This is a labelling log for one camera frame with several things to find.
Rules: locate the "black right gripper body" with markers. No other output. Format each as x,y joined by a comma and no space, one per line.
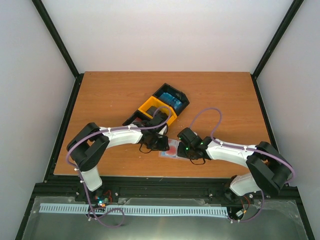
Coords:
186,152

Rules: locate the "black cards in yellow bin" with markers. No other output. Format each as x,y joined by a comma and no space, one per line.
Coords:
152,112

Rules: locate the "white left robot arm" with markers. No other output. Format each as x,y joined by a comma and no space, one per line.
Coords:
86,150

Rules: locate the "black aluminium frame rail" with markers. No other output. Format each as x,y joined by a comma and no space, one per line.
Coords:
66,186

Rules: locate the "yellow plastic bin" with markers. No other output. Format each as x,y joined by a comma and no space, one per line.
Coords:
153,101

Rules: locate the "black bin with blue cards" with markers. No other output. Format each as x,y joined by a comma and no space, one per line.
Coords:
176,93

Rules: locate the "red credit card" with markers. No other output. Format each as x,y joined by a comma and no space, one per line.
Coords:
172,152

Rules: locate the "black bin with red cards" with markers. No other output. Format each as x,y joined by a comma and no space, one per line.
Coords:
137,116

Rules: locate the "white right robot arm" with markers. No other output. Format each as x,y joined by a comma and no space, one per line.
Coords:
268,170

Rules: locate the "light blue cable duct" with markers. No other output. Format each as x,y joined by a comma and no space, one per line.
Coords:
137,210

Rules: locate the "stack of blue cards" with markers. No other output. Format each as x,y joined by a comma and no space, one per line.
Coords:
170,100

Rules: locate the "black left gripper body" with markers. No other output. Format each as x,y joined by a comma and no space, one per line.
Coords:
155,144

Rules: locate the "pink card holder wallet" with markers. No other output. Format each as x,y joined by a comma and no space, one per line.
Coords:
177,157

